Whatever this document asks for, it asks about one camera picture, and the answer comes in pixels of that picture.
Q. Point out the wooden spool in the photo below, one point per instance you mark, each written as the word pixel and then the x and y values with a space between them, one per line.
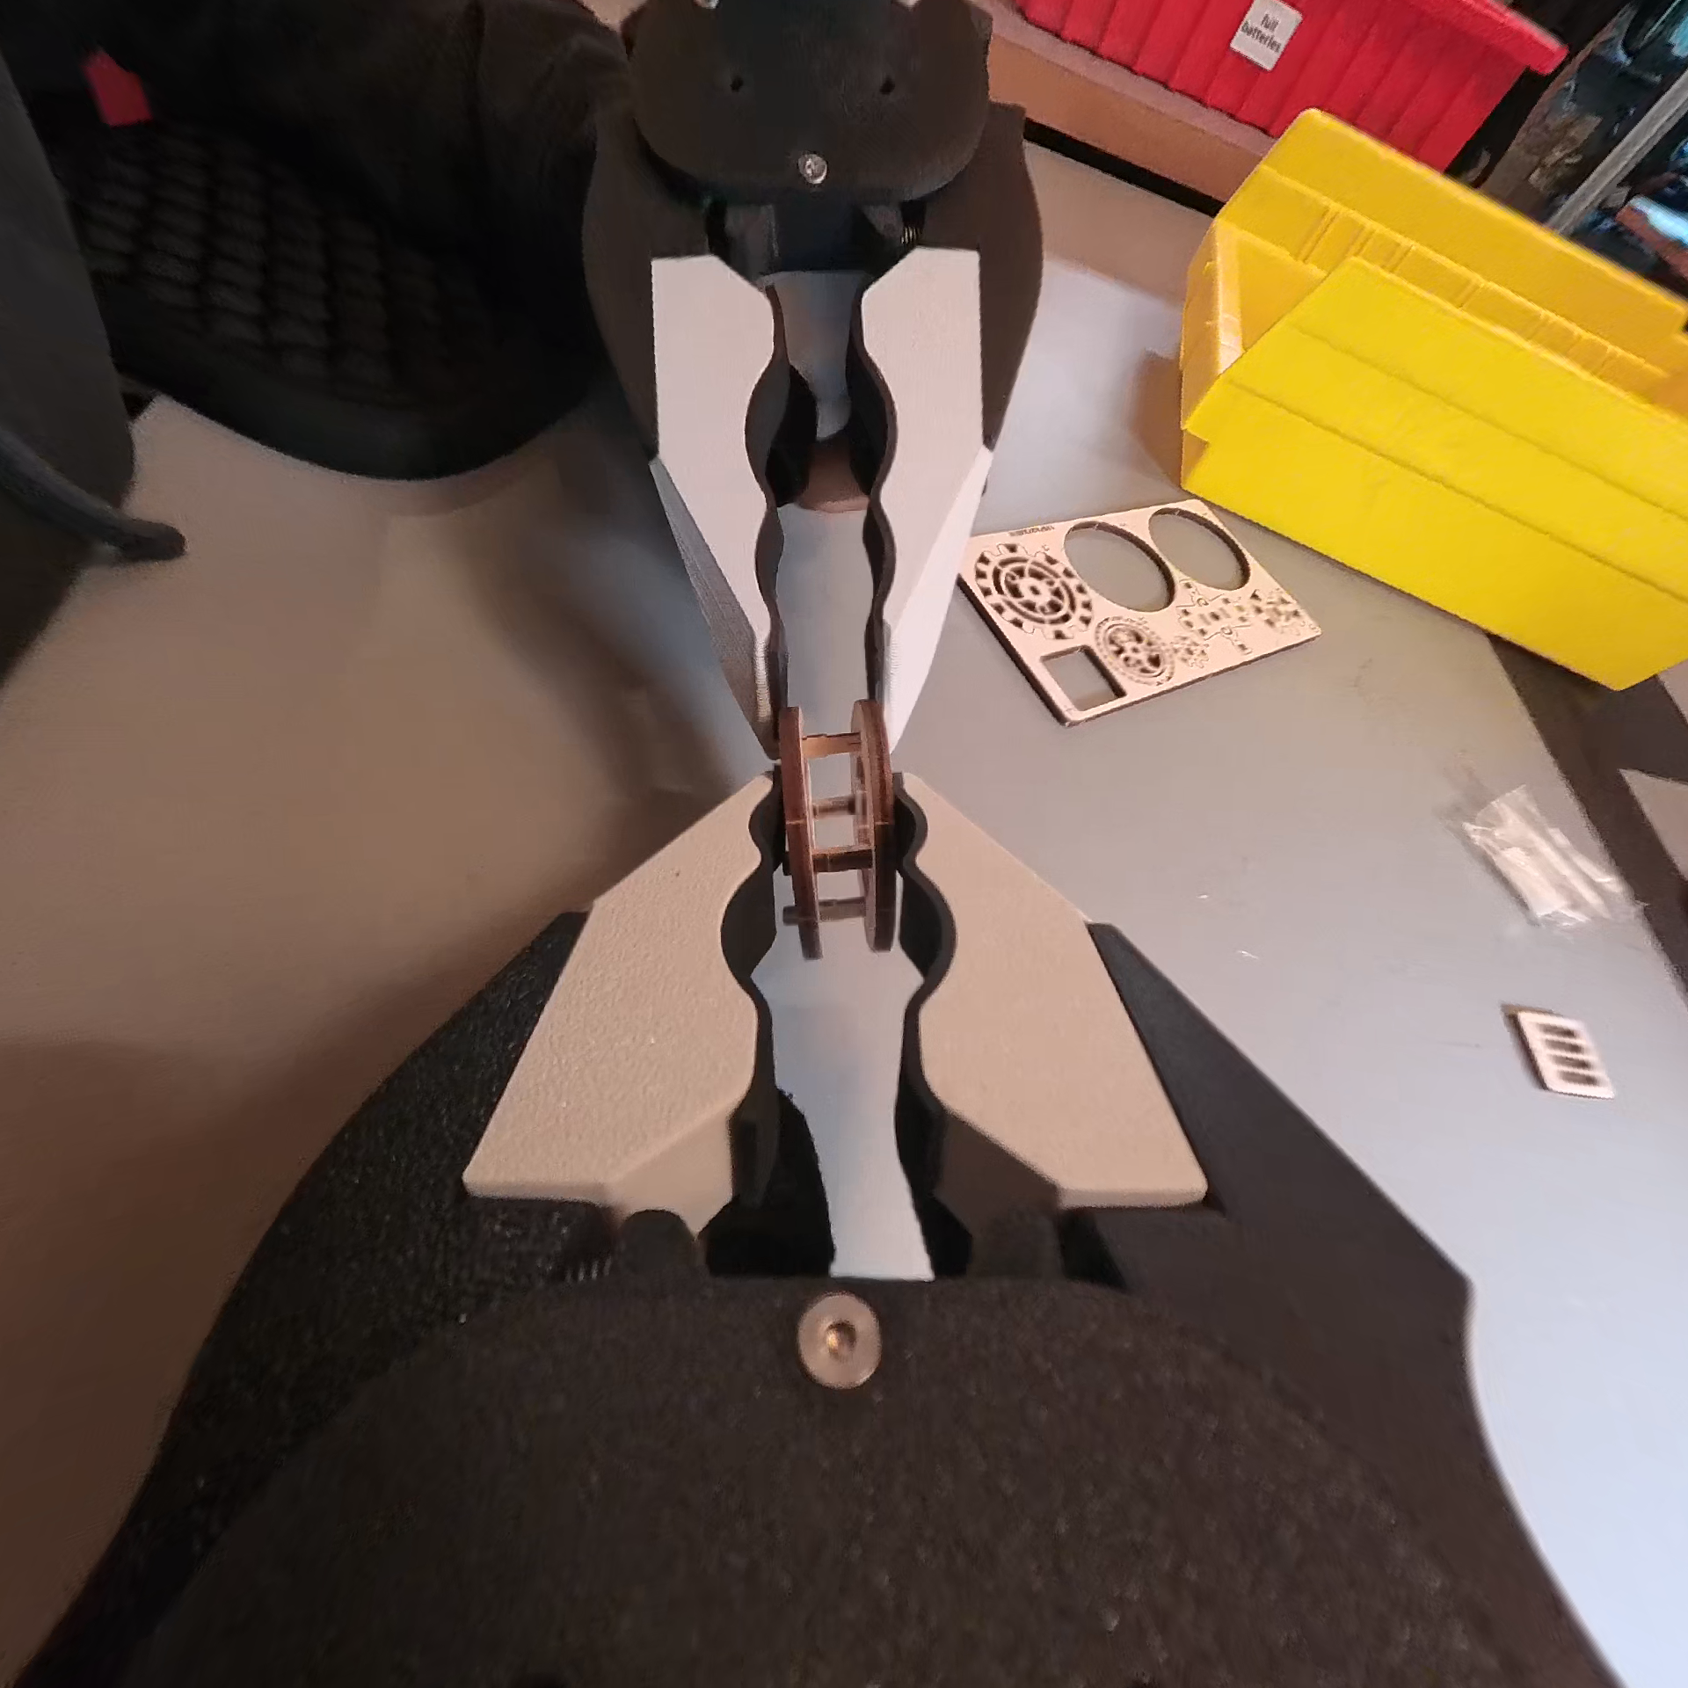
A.
pixel 794 792

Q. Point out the person's left hand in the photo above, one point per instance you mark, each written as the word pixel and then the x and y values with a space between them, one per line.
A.
pixel 839 476

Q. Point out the small slotted wooden piece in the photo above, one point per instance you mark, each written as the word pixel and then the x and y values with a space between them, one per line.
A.
pixel 1560 1052

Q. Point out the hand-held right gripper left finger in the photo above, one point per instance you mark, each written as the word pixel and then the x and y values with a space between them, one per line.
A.
pixel 619 1056

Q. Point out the laser-cut wooden sheet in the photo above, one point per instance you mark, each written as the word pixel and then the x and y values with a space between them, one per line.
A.
pixel 1190 663

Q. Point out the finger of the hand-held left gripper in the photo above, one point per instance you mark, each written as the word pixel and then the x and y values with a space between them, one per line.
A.
pixel 940 435
pixel 700 396

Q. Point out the red plastic tote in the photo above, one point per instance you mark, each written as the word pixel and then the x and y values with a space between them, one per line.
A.
pixel 1386 66

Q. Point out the clear plastic bag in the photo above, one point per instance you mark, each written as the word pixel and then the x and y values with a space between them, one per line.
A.
pixel 1550 857

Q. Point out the yellow plastic bin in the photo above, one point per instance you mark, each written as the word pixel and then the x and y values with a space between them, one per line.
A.
pixel 1426 435

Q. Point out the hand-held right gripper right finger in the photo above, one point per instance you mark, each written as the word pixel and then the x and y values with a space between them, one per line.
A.
pixel 1056 1056

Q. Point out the person's black hoodie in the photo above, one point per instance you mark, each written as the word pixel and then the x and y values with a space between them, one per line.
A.
pixel 39 396

